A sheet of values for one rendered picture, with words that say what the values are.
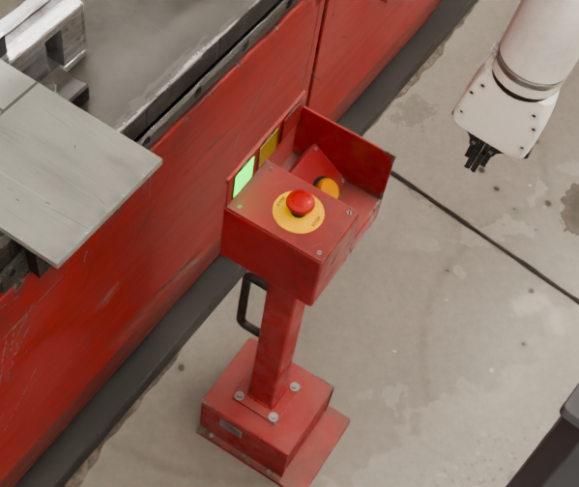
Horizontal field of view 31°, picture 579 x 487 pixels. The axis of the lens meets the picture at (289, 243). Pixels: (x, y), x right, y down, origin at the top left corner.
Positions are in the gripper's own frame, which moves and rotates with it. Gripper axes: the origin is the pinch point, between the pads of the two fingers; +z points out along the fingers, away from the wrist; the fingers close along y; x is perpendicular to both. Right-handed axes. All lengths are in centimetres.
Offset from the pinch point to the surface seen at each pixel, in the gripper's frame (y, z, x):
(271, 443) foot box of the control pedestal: -6, 84, -13
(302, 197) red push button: -17.2, 15.3, -9.5
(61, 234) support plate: -32, -3, -42
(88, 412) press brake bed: -39, 94, -25
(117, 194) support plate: -30.1, -2.7, -34.7
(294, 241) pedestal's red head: -14.9, 18.1, -14.2
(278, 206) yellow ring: -19.6, 18.4, -10.6
